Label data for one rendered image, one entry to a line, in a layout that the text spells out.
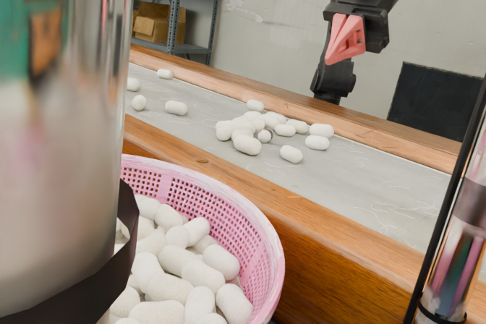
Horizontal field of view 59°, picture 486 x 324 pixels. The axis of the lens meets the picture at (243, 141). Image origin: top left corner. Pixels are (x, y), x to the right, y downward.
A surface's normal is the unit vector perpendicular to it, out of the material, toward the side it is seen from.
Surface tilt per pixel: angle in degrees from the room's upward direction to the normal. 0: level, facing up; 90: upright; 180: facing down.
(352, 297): 90
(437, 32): 90
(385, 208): 0
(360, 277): 90
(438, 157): 45
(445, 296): 90
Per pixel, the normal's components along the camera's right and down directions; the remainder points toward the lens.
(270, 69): -0.58, 0.19
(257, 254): -0.86, -0.36
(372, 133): -0.35, -0.57
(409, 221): 0.16, -0.94
